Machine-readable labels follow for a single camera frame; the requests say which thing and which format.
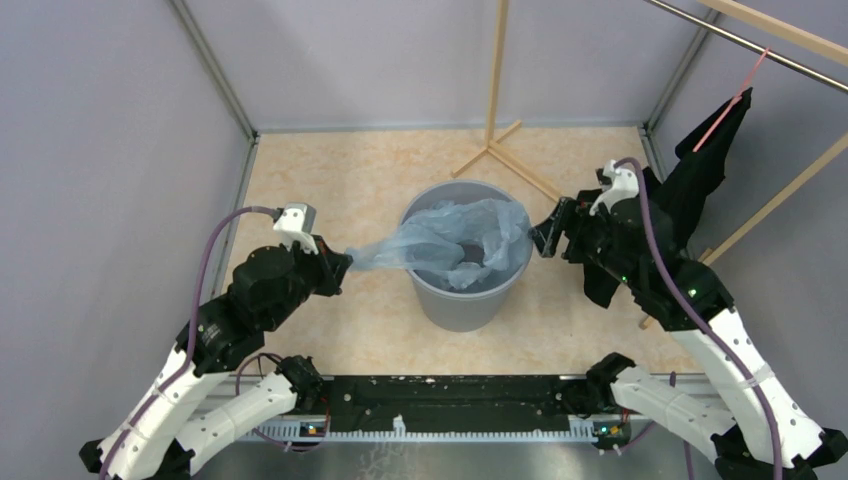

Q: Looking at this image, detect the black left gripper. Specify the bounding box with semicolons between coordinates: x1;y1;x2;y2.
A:
265;231;354;330

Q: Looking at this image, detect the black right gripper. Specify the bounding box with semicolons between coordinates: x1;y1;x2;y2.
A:
527;196;641;289

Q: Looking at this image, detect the blue plastic trash bag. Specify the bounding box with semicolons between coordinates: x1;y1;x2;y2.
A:
346;199;531;293

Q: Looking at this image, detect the grey round trash bin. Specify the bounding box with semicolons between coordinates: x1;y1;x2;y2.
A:
400;180;533;332

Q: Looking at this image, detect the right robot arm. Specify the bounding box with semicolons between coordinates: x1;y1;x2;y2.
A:
530;190;847;479

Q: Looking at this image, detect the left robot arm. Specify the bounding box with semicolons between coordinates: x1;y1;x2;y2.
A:
79;236;353;479

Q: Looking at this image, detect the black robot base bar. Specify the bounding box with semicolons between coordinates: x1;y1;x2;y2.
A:
258;373;655;435

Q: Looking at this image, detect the black hanging t-shirt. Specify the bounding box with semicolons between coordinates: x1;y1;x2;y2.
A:
582;88;754;310

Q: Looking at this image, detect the pink clothes hanger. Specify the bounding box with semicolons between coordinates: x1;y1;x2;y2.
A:
692;47;771;153

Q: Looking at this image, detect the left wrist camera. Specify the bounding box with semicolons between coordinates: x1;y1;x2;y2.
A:
273;202;318;254

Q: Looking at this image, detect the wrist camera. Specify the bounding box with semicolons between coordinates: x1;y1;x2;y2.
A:
273;202;318;254
589;160;641;216

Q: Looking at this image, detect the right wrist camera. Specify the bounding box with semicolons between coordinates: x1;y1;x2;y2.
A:
589;160;641;216

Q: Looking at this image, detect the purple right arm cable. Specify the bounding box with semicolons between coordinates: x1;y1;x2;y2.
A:
612;156;786;480

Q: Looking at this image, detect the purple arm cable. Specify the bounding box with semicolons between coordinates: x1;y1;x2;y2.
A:
97;206;329;480
612;156;786;480

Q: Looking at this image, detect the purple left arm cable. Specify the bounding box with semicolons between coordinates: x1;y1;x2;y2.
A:
97;206;329;480

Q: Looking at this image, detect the white slotted cable duct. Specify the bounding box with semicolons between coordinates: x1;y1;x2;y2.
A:
258;417;598;444

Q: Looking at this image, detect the wooden clothes rack frame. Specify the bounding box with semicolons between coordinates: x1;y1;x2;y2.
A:
451;0;848;331

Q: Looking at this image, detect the metal hanging rail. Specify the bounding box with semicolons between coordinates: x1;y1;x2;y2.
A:
646;0;847;94

